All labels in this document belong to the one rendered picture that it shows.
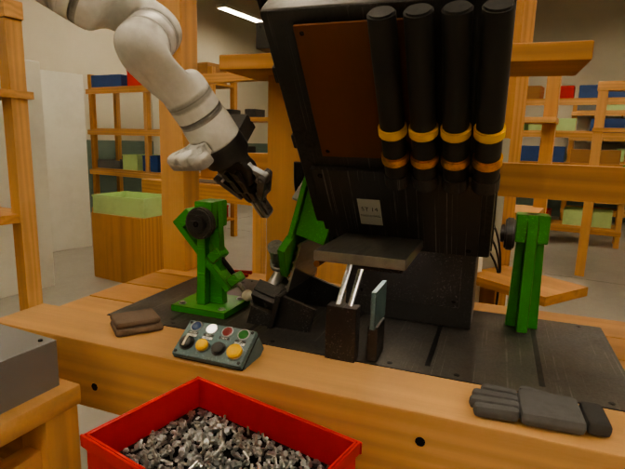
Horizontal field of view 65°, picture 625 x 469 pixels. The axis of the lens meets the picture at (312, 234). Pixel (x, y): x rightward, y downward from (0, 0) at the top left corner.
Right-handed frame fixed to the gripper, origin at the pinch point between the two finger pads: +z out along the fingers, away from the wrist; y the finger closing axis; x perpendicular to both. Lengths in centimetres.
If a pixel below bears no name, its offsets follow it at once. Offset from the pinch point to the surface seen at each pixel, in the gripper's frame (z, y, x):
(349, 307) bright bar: 24.8, -7.1, 1.1
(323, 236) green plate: 20.1, 5.0, -11.6
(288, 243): 18.3, 10.9, -7.2
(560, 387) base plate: 46, -40, -5
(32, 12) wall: -31, 758, -337
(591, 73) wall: 505, 179, -883
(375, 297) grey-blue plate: 24.8, -11.3, -2.3
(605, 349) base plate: 62, -42, -25
